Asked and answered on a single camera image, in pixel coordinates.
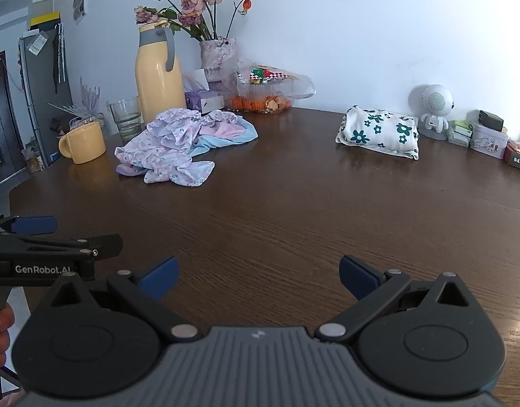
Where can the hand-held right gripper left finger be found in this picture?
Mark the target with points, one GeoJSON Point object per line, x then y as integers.
{"type": "Point", "coordinates": [160, 279]}

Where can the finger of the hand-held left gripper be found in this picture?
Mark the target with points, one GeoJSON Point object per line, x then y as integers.
{"type": "Point", "coordinates": [103, 246]}
{"type": "Point", "coordinates": [33, 224]}

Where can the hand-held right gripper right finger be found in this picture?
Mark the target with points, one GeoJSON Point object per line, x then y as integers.
{"type": "Point", "coordinates": [359, 279]}

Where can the pink floral ruffled garment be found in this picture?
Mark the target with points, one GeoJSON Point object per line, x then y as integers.
{"type": "Point", "coordinates": [166, 152]}

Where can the person's left hand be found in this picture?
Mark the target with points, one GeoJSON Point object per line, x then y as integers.
{"type": "Point", "coordinates": [1, 322]}

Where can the yellow mug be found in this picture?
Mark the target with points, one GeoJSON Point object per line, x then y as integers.
{"type": "Point", "coordinates": [88, 142]}

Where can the dark door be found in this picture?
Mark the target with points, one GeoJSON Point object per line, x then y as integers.
{"type": "Point", "coordinates": [1, 127]}

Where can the clear drinking glass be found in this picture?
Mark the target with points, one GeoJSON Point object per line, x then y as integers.
{"type": "Point", "coordinates": [126, 118]}

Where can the grey refrigerator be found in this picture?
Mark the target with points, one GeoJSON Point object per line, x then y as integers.
{"type": "Point", "coordinates": [41, 93]}

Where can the lilac dried plant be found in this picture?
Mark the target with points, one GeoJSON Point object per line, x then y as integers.
{"type": "Point", "coordinates": [90, 97]}

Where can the folded white floral garment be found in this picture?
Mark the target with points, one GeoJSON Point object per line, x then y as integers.
{"type": "Point", "coordinates": [378, 133]}

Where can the pink and blue garment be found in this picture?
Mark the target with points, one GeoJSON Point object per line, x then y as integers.
{"type": "Point", "coordinates": [228, 131]}

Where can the yellow thermos jug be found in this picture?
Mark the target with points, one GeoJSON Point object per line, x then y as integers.
{"type": "Point", "coordinates": [158, 80]}

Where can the green and white packet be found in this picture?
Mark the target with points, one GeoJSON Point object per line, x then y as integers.
{"type": "Point", "coordinates": [459, 133]}

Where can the purple tissue box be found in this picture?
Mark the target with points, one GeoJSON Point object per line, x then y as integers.
{"type": "Point", "coordinates": [202, 99]}

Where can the white printed tin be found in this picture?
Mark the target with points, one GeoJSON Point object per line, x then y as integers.
{"type": "Point", "coordinates": [488, 140]}

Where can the white robot speaker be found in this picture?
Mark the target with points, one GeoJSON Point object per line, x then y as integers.
{"type": "Point", "coordinates": [436, 101]}

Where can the dark red box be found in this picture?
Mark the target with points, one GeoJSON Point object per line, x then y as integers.
{"type": "Point", "coordinates": [518, 157]}

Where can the clear plastic bag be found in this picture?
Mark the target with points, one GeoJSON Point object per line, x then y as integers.
{"type": "Point", "coordinates": [300, 87]}

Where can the clear container of oranges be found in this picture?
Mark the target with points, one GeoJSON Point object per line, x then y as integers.
{"type": "Point", "coordinates": [260, 104]}

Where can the small black box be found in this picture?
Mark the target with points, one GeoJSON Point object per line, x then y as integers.
{"type": "Point", "coordinates": [491, 119]}

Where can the pale pink vase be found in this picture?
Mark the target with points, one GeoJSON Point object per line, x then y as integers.
{"type": "Point", "coordinates": [217, 57]}

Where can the checkered snack packet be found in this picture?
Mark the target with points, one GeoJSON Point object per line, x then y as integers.
{"type": "Point", "coordinates": [268, 75]}

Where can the dried rose bouquet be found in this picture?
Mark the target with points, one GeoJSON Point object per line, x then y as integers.
{"type": "Point", "coordinates": [190, 6]}

